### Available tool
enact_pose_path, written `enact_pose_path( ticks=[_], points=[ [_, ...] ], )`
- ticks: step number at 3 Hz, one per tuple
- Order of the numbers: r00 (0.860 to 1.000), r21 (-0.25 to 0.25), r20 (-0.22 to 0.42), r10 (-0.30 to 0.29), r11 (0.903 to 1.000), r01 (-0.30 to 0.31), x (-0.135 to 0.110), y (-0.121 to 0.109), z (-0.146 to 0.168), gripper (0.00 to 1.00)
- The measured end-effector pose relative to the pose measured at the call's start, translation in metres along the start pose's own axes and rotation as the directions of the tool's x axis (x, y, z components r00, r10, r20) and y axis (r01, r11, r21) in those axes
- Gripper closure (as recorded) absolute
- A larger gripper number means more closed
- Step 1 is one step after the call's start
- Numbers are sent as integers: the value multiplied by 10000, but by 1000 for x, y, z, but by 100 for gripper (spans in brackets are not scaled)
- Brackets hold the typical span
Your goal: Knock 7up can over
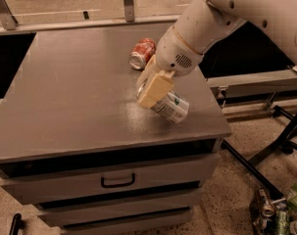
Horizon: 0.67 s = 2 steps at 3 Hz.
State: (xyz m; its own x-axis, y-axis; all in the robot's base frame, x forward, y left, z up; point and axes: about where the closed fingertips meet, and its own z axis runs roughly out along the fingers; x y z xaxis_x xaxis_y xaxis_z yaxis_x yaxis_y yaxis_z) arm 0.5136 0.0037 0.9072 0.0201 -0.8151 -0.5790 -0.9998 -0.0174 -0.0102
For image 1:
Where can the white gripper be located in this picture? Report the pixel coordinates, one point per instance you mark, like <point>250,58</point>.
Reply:
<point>174,55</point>

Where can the silver 7up can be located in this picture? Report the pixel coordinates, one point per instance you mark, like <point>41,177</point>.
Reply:
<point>172,107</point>

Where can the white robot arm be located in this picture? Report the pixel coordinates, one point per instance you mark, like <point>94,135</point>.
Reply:
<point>201,26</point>

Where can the red soda can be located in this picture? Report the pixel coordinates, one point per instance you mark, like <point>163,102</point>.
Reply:
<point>141,53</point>

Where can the grey drawer cabinet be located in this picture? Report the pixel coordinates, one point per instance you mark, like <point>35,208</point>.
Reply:
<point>71,117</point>

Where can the black metal stand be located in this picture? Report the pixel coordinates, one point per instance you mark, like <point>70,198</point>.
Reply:
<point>283,143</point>

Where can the pile of cans and trash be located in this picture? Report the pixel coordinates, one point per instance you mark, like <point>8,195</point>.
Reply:
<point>274,217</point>

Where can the black object on floor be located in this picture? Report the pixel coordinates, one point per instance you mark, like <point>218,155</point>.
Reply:
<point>17,224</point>

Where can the black drawer handle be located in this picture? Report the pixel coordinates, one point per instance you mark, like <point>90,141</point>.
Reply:
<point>112,183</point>

